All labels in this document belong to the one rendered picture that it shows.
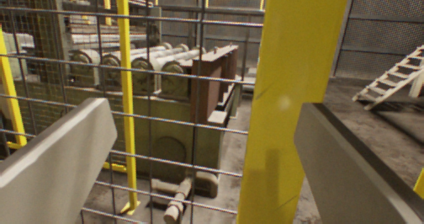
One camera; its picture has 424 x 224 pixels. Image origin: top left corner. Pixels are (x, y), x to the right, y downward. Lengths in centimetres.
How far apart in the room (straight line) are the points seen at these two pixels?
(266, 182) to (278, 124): 5
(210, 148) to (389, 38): 1082
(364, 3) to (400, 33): 194
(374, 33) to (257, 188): 1181
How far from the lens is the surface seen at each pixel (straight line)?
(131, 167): 198
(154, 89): 224
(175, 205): 191
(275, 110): 17
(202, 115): 196
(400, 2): 1232
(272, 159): 19
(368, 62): 1201
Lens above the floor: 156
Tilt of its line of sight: 18 degrees down
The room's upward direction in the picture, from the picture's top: 4 degrees clockwise
